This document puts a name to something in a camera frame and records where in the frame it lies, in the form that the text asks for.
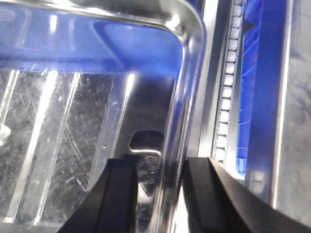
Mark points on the blue bin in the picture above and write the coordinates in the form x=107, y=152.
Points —
x=262, y=50
x=34, y=39

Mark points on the blue bin upper middle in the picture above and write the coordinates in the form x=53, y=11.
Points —
x=34, y=39

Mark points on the silver metal tray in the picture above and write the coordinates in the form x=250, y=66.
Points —
x=59, y=129

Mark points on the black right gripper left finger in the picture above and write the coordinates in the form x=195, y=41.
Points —
x=110, y=207

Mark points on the white roller track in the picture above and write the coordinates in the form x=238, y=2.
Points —
x=227, y=81

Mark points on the blue bin upper right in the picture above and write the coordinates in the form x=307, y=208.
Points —
x=262, y=50

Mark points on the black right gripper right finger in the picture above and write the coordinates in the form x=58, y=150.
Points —
x=217, y=203

